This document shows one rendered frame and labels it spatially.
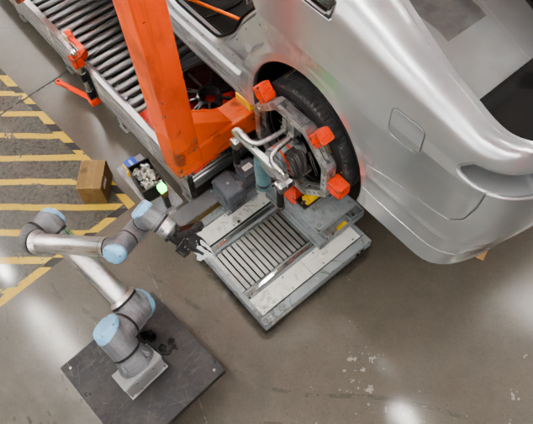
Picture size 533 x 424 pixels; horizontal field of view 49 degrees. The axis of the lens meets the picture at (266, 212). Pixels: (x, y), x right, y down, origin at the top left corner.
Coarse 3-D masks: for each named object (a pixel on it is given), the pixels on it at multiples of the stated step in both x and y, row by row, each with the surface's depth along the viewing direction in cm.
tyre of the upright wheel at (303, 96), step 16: (288, 80) 282; (304, 80) 277; (288, 96) 279; (304, 96) 271; (320, 96) 271; (320, 112) 268; (272, 128) 317; (336, 128) 268; (336, 144) 270; (336, 160) 279; (352, 160) 276; (352, 176) 284
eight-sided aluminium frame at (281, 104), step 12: (264, 108) 289; (276, 108) 277; (288, 108) 277; (264, 120) 310; (288, 120) 275; (300, 120) 275; (264, 132) 314; (312, 132) 270; (264, 144) 317; (324, 156) 278; (324, 168) 275; (336, 168) 279; (300, 180) 318; (324, 180) 284; (312, 192) 303; (324, 192) 292
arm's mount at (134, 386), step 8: (152, 360) 285; (160, 360) 287; (152, 368) 285; (160, 368) 294; (112, 376) 294; (120, 376) 290; (136, 376) 281; (144, 376) 283; (152, 376) 291; (120, 384) 283; (128, 384) 279; (136, 384) 282; (144, 384) 290; (128, 392) 281; (136, 392) 289
